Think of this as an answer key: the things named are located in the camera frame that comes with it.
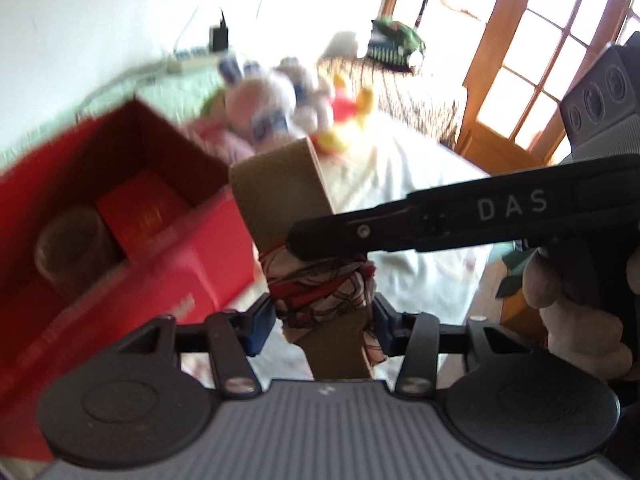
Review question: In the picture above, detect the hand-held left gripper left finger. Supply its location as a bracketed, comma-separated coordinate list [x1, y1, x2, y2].
[117, 294, 277, 401]

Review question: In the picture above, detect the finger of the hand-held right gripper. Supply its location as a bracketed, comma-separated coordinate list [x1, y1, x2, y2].
[287, 154, 640, 261]

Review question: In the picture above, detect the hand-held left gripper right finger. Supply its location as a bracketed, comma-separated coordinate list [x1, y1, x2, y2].
[372, 294, 531, 398]

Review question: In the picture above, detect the red white patterned cloth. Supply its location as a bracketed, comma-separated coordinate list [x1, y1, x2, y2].
[259, 242, 387, 367]

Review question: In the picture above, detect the large red cardboard box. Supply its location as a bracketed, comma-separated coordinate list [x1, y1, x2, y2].
[0, 99, 257, 462]

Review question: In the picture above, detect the plain brown cardboard box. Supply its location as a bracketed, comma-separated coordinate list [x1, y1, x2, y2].
[228, 138, 387, 382]

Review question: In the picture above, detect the small red packet box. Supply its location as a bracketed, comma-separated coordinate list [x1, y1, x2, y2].
[96, 170, 195, 257]

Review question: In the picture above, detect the white bed sheet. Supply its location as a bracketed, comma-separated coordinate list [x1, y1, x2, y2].
[235, 110, 493, 381]

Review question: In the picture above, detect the wooden glass door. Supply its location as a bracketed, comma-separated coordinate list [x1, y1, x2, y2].
[454, 0, 640, 177]

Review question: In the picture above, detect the orange box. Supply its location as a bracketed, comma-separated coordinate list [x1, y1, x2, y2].
[499, 292, 547, 342]

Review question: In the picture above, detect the dark patterned blanket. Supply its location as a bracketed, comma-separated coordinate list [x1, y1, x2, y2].
[320, 56, 464, 147]

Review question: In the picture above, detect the yellow red plush toy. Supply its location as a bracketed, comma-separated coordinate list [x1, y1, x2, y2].
[306, 74, 377, 155]

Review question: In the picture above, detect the green toy tank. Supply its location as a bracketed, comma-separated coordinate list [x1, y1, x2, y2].
[367, 18, 427, 74]

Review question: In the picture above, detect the pink plush toy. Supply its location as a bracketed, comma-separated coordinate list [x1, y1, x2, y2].
[224, 56, 334, 142]

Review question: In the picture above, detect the green plush toy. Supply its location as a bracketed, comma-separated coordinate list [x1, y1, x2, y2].
[199, 91, 227, 117]

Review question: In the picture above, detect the white power strip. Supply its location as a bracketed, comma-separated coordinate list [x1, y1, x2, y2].
[166, 51, 227, 74]

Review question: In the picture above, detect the black charger plug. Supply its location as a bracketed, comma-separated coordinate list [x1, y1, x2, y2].
[208, 6, 230, 54]

